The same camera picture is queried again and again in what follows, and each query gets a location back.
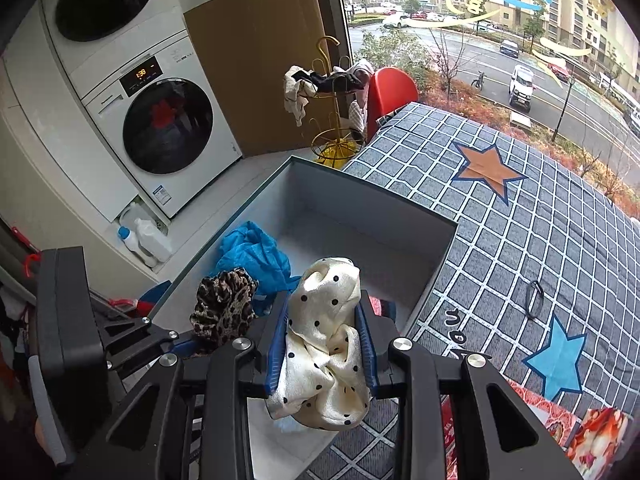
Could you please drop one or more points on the white washing machine lower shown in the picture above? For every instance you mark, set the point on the white washing machine lower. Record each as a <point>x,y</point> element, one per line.
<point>160,117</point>

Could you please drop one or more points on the red chair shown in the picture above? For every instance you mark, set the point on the red chair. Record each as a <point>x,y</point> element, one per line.
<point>390,88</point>

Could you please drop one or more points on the pink black sock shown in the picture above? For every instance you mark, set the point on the pink black sock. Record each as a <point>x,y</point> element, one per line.
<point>383,307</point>

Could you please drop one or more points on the blue cap detergent bottle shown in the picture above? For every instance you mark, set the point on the blue cap detergent bottle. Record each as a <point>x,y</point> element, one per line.
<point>129,238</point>

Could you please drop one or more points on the grey storage bin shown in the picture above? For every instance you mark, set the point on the grey storage bin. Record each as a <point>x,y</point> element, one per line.
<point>315,212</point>

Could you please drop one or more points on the white detergent bottle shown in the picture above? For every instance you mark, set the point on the white detergent bottle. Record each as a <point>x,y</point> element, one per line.
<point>153,240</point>

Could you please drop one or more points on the white dryer upper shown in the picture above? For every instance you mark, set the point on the white dryer upper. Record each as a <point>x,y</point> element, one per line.
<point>95,38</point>

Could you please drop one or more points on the blue fuzzy cloth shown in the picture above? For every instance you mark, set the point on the blue fuzzy cloth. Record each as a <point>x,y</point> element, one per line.
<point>250,248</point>

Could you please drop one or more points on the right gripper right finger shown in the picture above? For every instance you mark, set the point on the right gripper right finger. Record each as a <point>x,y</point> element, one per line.
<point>460,404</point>

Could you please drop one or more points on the cream polka dot cloth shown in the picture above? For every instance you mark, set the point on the cream polka dot cloth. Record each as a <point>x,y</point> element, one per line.
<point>321,380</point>

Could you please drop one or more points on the white orange cardboard box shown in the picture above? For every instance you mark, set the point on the white orange cardboard box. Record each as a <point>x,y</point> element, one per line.
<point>597,440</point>

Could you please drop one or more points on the dark leopard cloth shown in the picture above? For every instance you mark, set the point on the dark leopard cloth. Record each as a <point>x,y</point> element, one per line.
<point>223,309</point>

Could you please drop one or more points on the brown cardboard panel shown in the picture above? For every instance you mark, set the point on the brown cardboard panel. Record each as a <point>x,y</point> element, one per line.
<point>245,48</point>

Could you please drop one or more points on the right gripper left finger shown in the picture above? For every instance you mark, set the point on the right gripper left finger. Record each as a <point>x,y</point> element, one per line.
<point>215,399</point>

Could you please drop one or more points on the checkered grey blanket with stars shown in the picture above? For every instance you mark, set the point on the checkered grey blanket with stars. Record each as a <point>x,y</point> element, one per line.
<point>535,246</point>

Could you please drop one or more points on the gold clothes rack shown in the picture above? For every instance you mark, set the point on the gold clothes rack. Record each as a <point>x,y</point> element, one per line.
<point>331,99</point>

